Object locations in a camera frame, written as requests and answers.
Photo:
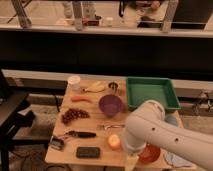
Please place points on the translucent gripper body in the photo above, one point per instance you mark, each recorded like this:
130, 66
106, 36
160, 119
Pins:
131, 160

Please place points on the black eraser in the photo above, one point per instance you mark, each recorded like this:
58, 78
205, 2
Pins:
88, 152

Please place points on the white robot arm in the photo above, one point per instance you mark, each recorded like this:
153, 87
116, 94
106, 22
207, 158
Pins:
146, 125

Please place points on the orange bowl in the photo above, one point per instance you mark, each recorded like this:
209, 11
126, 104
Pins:
150, 154

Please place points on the purple bowl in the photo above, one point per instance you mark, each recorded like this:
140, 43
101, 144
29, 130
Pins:
110, 105

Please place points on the apple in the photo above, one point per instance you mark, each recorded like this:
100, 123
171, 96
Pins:
114, 142

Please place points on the grey blue cloth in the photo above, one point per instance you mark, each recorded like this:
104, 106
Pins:
176, 161

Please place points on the green plastic tray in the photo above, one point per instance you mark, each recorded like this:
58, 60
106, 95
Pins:
141, 89

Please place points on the bunch of red grapes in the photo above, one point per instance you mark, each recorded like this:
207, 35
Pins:
72, 114

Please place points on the small metal cup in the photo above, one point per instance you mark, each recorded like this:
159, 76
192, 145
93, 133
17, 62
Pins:
113, 86

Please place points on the metal binder clip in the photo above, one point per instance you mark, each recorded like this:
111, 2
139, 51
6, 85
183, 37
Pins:
56, 143

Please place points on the banana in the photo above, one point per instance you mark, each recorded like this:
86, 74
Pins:
95, 87

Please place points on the orange carrot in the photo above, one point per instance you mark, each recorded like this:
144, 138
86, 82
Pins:
80, 98

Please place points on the white cup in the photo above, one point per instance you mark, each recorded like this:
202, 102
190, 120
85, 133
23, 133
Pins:
74, 82

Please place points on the person in background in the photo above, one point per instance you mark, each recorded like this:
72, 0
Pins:
142, 13

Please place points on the black handled tool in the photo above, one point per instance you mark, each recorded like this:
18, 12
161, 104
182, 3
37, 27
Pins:
77, 134

